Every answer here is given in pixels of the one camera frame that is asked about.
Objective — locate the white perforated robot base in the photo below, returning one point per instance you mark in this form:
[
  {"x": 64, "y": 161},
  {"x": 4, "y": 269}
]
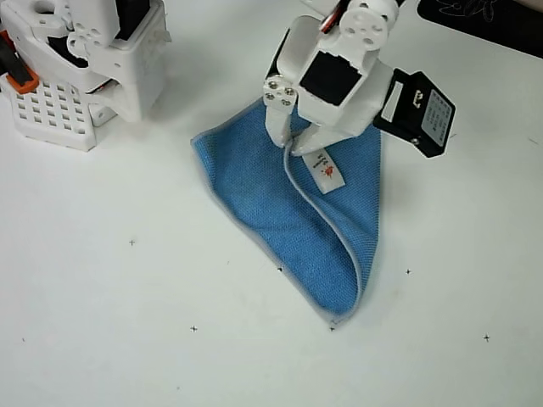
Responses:
[{"x": 51, "y": 114}]

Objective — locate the orange and black clamp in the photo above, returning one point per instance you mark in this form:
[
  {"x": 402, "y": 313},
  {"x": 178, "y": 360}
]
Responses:
[{"x": 17, "y": 70}]

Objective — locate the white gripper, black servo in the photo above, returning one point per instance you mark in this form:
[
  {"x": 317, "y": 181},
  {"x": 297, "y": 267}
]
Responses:
[{"x": 277, "y": 98}]

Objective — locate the blue microfibre cloth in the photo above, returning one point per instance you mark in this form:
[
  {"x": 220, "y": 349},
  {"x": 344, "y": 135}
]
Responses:
[{"x": 275, "y": 207}]

